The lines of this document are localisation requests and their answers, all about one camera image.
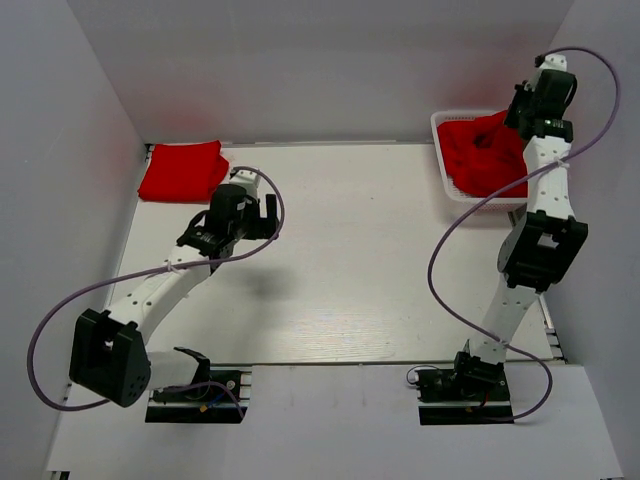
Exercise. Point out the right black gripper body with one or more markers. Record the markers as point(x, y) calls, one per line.
point(522, 104)

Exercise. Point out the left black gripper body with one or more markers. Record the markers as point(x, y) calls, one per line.
point(252, 226)

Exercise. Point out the red t shirt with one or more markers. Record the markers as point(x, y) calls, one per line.
point(187, 173)
point(496, 158)

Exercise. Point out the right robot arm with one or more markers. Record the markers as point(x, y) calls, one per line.
point(545, 241)

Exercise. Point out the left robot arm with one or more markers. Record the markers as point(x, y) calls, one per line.
point(109, 352)

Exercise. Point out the red shirts pile in basket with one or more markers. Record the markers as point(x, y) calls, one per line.
point(465, 160)

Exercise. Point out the folded red t shirt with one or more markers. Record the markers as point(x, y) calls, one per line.
point(187, 173)

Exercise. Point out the white plastic basket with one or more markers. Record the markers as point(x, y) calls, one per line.
point(450, 165)

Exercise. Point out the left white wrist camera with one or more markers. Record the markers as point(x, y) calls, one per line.
point(247, 179)

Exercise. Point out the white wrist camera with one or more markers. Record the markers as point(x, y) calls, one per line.
point(551, 61)
point(247, 179)

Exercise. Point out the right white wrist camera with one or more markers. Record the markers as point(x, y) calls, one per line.
point(551, 61)

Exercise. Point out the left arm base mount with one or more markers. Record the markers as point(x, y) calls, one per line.
point(225, 404)

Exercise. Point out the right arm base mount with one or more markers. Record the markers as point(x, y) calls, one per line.
point(444, 400)

